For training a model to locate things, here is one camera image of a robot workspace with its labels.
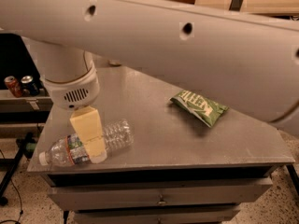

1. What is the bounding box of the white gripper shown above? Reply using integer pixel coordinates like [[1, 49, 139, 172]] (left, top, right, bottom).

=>
[[43, 62, 107, 163]]

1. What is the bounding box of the clear plastic water bottle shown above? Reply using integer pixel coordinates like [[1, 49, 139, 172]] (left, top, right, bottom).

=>
[[38, 119, 134, 167]]

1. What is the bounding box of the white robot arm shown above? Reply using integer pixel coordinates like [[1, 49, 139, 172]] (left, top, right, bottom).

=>
[[0, 0, 299, 135]]

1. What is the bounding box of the grey side shelf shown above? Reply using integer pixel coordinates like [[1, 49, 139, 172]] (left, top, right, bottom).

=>
[[0, 89, 53, 113]]

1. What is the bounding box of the red soda can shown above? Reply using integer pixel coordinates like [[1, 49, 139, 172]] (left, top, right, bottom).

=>
[[4, 76, 22, 98]]

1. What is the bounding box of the green kettle chips bag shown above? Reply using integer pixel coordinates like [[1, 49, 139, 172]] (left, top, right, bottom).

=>
[[170, 90, 229, 128]]

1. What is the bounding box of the lower grey drawer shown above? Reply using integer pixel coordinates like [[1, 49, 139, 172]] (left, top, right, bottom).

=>
[[74, 204, 240, 224]]

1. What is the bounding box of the grey drawer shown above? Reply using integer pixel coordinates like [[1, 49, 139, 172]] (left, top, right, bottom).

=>
[[49, 177, 272, 211], [74, 204, 240, 224]]

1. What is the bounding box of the upper grey drawer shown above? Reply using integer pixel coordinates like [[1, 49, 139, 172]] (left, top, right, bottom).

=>
[[49, 177, 272, 211]]

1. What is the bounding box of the black stand with cable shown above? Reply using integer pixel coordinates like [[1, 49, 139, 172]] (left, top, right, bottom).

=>
[[0, 132, 36, 206]]

